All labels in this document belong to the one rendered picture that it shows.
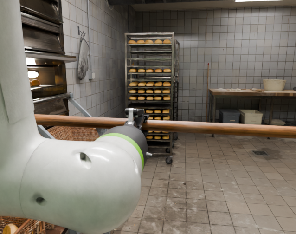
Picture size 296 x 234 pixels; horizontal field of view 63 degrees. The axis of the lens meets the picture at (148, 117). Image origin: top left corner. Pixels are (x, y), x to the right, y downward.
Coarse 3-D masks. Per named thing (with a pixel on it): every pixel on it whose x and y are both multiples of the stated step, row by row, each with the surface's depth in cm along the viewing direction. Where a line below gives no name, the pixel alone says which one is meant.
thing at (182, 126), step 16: (144, 128) 63; (160, 128) 62; (176, 128) 62; (192, 128) 61; (208, 128) 61; (224, 128) 60; (240, 128) 60; (256, 128) 59; (272, 128) 59; (288, 128) 59
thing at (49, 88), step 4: (32, 88) 182; (36, 88) 182; (40, 88) 185; (44, 88) 190; (48, 88) 196; (52, 88) 203; (56, 88) 208; (60, 88) 216; (32, 92) 176; (36, 92) 180; (40, 92) 186; (44, 92) 191
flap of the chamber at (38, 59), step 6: (30, 54) 149; (36, 54) 155; (30, 60) 160; (36, 60) 165; (42, 60) 170; (48, 60) 176; (54, 60) 182; (60, 60) 188; (66, 60) 195; (72, 60) 205
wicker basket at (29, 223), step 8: (0, 216) 109; (8, 216) 108; (0, 224) 110; (16, 224) 109; (24, 224) 93; (32, 224) 99; (40, 224) 105; (0, 232) 110; (16, 232) 89; (24, 232) 93; (40, 232) 104
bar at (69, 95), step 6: (54, 96) 136; (60, 96) 142; (66, 96) 149; (72, 96) 155; (36, 102) 118; (42, 102) 124; (48, 102) 131; (72, 102) 155; (78, 108) 155; (84, 114) 155; (42, 126) 110; (42, 132) 109; (48, 132) 110; (102, 132) 155; (54, 138) 110
